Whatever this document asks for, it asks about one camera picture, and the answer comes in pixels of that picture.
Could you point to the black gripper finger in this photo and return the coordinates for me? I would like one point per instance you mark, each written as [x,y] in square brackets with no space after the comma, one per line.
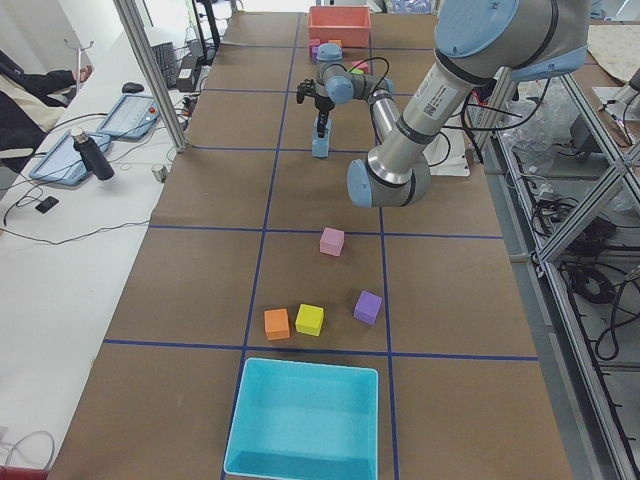
[321,123]

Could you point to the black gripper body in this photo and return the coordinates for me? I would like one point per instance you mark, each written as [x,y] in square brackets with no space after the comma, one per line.
[322,106]

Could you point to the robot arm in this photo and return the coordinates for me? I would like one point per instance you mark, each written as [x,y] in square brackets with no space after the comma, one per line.
[473,40]

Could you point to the purple foam block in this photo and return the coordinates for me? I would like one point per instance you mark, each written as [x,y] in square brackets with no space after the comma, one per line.
[313,52]
[367,307]

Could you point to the pink plastic tray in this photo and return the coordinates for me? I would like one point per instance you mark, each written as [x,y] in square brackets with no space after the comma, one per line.
[349,24]

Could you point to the pink lilac foam block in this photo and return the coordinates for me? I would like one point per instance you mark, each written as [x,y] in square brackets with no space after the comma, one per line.
[332,241]

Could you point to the black computer keyboard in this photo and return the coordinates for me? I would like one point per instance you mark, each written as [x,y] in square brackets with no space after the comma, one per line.
[164,54]

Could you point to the small silver tape roll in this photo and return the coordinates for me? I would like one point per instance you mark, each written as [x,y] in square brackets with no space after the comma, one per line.
[159,172]

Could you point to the teach pendant far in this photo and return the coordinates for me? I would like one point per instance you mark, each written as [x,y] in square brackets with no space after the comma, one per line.
[131,118]

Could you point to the teach pendant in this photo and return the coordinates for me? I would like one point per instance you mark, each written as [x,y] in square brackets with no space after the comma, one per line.
[62,164]
[131,118]

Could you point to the black computer mouse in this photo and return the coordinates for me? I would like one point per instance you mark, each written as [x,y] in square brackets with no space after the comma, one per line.
[132,87]

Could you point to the yellow foam block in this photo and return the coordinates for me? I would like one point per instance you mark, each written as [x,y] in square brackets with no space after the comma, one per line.
[309,319]

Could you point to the black water bottle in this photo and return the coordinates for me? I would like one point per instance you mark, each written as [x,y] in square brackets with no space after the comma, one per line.
[91,155]

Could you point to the teach pendant near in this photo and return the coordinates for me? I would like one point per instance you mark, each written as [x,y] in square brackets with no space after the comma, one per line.
[62,164]

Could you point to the seated person dark jacket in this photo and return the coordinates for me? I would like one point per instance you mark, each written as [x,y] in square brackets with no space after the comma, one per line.
[30,108]

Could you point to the black smartphone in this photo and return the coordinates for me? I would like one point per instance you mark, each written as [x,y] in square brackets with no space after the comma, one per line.
[46,204]

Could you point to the cyan plastic tray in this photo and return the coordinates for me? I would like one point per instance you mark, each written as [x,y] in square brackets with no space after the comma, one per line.
[298,420]

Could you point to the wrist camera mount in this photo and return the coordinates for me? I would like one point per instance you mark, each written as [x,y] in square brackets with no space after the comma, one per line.
[306,89]

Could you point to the white camera mast base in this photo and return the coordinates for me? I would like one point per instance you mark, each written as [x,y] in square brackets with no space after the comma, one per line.
[447,154]

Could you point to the aluminium frame post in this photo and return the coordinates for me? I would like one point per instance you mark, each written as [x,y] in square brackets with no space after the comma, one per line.
[134,28]

